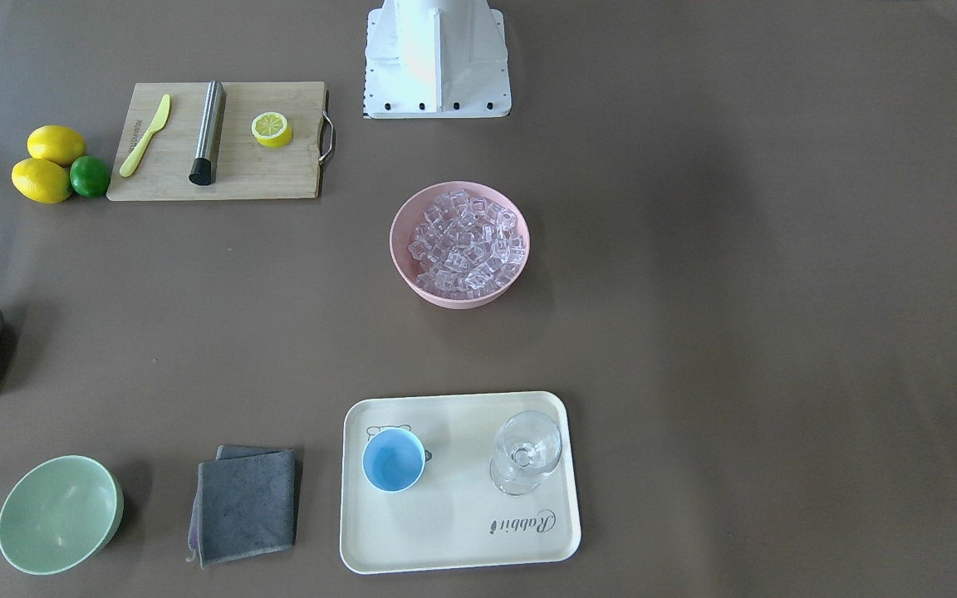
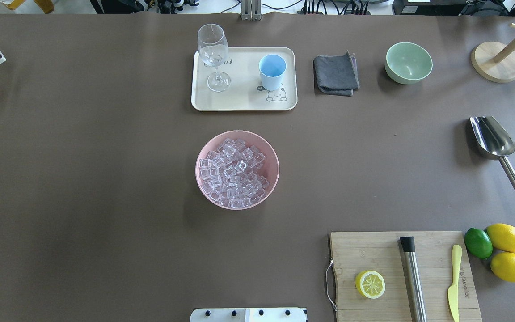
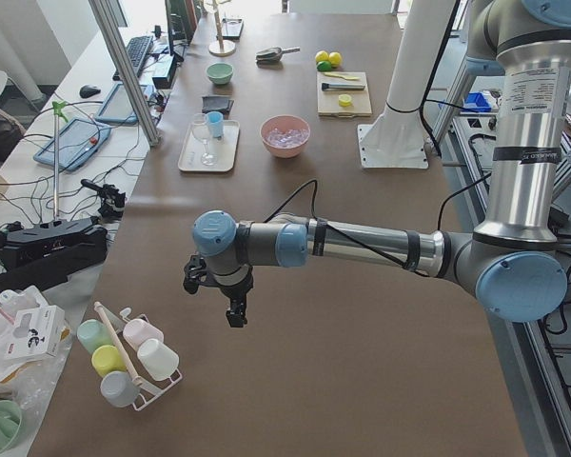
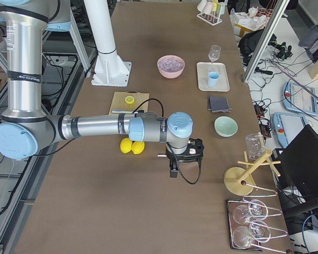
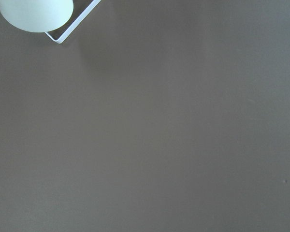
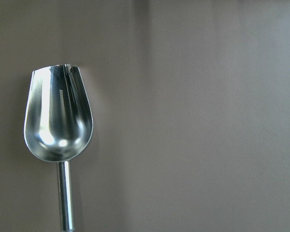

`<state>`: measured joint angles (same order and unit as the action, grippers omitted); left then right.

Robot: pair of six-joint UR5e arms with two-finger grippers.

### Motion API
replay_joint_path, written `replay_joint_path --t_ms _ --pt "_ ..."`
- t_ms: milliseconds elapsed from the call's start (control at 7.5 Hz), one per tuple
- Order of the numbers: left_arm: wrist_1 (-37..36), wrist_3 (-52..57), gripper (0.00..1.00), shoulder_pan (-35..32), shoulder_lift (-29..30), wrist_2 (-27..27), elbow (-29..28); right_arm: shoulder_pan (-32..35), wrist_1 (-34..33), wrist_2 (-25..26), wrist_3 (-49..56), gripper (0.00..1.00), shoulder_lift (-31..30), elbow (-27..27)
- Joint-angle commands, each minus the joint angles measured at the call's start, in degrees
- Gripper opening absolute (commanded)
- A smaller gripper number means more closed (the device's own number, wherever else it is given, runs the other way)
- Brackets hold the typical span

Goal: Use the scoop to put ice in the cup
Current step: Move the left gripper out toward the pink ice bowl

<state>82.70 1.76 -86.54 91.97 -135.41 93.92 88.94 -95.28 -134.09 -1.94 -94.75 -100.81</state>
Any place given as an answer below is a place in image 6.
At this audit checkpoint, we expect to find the stainless steel ice scoop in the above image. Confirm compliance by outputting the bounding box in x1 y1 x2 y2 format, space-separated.
24 64 94 232

